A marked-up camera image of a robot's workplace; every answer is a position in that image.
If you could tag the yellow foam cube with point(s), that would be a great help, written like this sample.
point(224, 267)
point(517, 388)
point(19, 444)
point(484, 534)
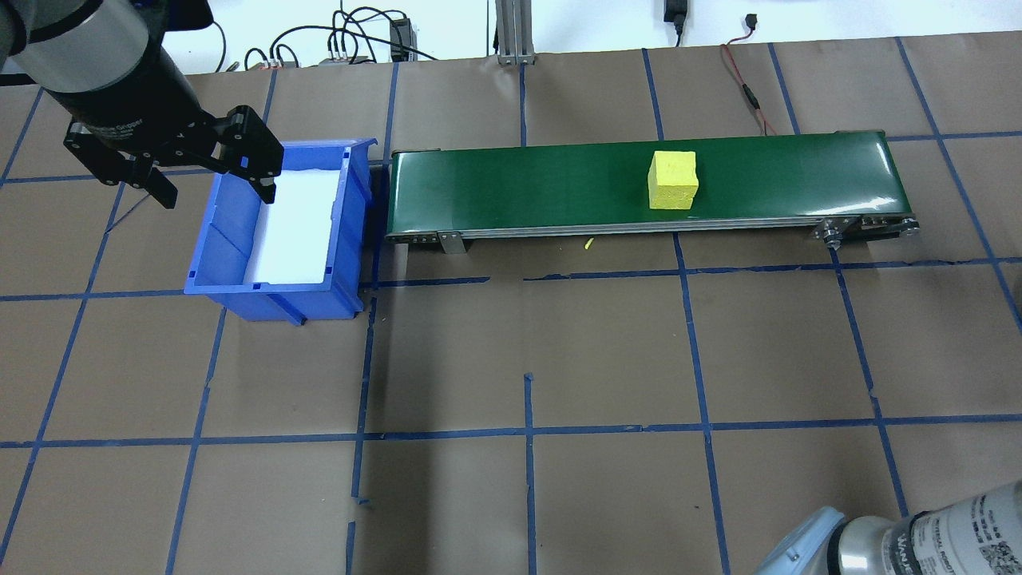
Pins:
point(672, 180)

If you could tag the white foam pad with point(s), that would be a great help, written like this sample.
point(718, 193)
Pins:
point(295, 239)

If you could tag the small circuit board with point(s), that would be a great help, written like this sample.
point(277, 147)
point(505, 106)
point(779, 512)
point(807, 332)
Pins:
point(339, 57)
point(279, 57)

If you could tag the blue plastic storage bin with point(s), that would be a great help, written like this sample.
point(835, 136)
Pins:
point(271, 303)

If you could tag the black power adapter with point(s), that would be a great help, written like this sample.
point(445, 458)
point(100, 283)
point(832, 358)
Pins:
point(401, 40)
point(675, 9)

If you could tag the green conveyor belt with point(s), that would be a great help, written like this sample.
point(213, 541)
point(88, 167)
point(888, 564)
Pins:
point(559, 184)

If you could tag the aluminium profile post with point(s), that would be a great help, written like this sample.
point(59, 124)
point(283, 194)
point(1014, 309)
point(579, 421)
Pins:
point(516, 32)

